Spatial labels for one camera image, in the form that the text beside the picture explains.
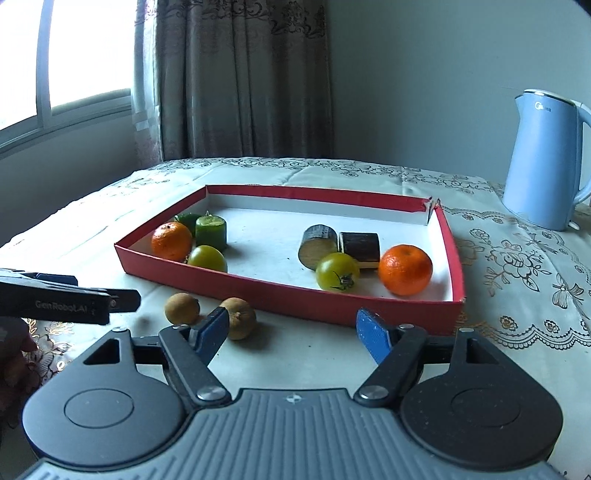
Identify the window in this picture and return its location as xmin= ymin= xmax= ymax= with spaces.
xmin=0 ymin=0 xmax=139 ymax=154

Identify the dark green cucumber piece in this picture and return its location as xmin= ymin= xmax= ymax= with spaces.
xmin=174 ymin=213 xmax=200 ymax=236

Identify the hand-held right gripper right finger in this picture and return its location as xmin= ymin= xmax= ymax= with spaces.
xmin=355 ymin=308 xmax=509 ymax=409

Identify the brown longan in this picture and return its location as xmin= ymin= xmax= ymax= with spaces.
xmin=219 ymin=297 xmax=257 ymax=341

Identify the round dark eggplant piece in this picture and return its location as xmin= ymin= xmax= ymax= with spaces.
xmin=298 ymin=224 xmax=339 ymax=270

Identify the light blue electric kettle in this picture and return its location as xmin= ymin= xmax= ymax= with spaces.
xmin=502 ymin=89 xmax=591 ymax=232

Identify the red shallow cardboard box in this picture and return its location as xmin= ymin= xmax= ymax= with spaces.
xmin=114 ymin=185 xmax=465 ymax=336

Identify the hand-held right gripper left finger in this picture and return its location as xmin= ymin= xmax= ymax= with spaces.
xmin=83 ymin=305 xmax=232 ymax=408

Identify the green tomato with stem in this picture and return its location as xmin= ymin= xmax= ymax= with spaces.
xmin=316 ymin=252 xmax=361 ymax=292

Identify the light-faced green cucumber piece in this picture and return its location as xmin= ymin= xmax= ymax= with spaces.
xmin=195 ymin=213 xmax=228 ymax=252

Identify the large orange mandarin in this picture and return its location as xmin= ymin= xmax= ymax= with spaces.
xmin=379 ymin=244 xmax=434 ymax=296

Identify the sheer lace curtain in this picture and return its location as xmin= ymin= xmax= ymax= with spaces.
xmin=131 ymin=0 xmax=162 ymax=169

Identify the dark rectangular eggplant piece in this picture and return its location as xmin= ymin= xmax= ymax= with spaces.
xmin=339 ymin=232 xmax=381 ymax=274

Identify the brown kiwi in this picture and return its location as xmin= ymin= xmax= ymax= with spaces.
xmin=165 ymin=292 xmax=201 ymax=326

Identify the brown patterned curtain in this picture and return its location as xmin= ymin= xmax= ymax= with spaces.
xmin=154 ymin=0 xmax=334 ymax=160

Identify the small orange mandarin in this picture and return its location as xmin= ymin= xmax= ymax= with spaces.
xmin=151 ymin=222 xmax=193 ymax=263

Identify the person's left hand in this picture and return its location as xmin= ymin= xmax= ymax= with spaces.
xmin=0 ymin=318 xmax=40 ymax=416

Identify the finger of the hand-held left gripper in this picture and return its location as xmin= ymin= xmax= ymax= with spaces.
xmin=0 ymin=268 xmax=78 ymax=289
xmin=109 ymin=289 xmax=142 ymax=313

